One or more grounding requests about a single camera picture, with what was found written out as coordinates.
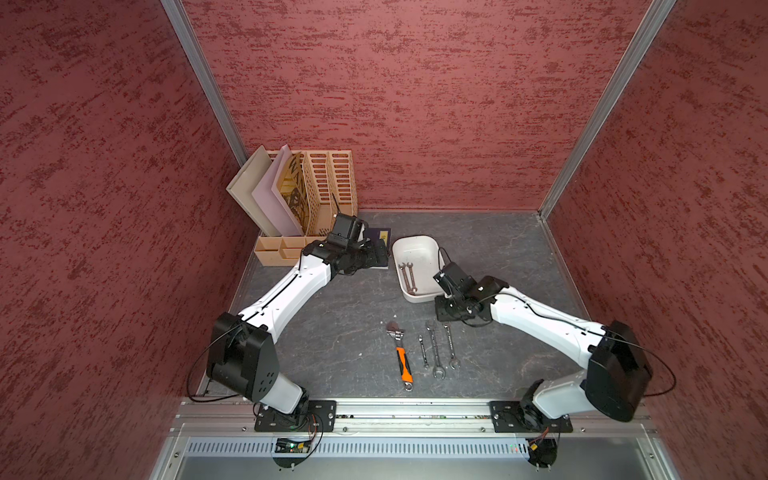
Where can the medium silver combination wrench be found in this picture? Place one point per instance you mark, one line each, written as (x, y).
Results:
(454, 361)

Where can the left corner aluminium post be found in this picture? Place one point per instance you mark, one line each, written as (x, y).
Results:
(185, 33)

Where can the white plastic storage box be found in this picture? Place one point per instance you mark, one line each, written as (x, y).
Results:
(424, 253)

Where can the right corner aluminium post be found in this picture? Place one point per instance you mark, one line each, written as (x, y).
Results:
(647, 30)

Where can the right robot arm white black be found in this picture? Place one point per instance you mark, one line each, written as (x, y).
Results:
(614, 371)

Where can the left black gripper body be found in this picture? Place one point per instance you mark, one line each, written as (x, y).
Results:
(360, 256)

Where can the large silver combination wrench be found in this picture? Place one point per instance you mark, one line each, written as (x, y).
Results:
(439, 371)

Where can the yellow patterned book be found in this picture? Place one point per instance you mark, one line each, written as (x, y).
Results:
(293, 186)

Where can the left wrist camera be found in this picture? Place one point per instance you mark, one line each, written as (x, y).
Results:
(346, 231)

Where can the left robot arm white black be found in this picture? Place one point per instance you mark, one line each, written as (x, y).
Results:
(242, 355)

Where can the silver open end wrench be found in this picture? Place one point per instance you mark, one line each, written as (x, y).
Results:
(413, 288)
(405, 277)

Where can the small silver combination wrench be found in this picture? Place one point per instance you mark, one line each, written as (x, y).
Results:
(423, 351)

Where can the corner aluminium post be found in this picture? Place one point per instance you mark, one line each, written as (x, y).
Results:
(185, 33)
(647, 30)

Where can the aluminium front rail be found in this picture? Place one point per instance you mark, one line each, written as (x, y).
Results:
(402, 417)

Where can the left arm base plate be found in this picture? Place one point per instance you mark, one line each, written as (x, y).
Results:
(310, 416)

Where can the orange handled adjustable wrench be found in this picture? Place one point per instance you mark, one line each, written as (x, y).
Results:
(397, 334)

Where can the dark blue notebook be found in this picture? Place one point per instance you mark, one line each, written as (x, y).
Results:
(377, 234)

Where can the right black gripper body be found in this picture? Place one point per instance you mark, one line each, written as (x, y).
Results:
(449, 307)

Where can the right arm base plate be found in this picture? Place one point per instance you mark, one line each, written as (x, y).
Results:
(513, 417)

